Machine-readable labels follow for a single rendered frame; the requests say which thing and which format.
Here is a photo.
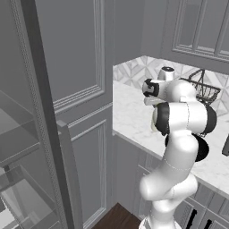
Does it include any glass fridge shelf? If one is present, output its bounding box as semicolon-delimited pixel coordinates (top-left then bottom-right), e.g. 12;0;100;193
0;89;41;166

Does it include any clear fridge drawer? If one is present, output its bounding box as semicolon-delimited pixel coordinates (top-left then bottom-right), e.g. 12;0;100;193
0;165;61;229

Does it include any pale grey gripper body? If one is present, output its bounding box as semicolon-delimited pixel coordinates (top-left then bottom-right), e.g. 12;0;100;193
143;97;168;107

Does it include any grey fridge door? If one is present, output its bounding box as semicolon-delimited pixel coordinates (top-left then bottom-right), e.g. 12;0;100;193
10;0;85;229

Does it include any dark grey object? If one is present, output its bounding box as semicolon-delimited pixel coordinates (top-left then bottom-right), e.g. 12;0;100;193
221;140;229;157

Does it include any black wire basket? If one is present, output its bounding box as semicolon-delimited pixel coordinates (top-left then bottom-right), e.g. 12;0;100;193
180;69;222;106

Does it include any grey base cupboard run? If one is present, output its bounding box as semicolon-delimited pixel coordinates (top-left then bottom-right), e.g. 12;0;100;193
112;133;229;229

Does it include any grey glass-front wall cupboard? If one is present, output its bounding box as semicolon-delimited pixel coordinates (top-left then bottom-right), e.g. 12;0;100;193
160;0;229;75

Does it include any grey panelled fridge housing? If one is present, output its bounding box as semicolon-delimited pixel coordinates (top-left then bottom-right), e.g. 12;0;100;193
34;0;115;229

